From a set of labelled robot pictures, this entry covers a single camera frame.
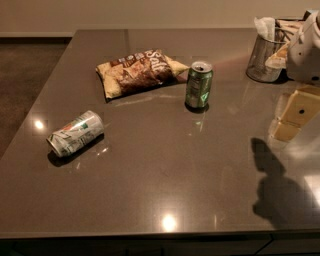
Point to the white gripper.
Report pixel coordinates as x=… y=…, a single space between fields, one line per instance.
x=305 y=55

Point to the brown salt chip bag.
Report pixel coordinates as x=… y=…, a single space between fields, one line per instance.
x=138 y=72

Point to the green upright soda can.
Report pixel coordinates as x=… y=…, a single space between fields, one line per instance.
x=198 y=85

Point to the white 7up can lying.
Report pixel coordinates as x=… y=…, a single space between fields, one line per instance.
x=76 y=134

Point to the metal mesh cup holder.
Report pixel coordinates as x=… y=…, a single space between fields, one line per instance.
x=257 y=69

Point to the white napkin in cup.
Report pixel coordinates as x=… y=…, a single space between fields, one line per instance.
x=265 y=27

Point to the black wire snack rack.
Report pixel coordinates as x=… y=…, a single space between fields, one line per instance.
x=285 y=29

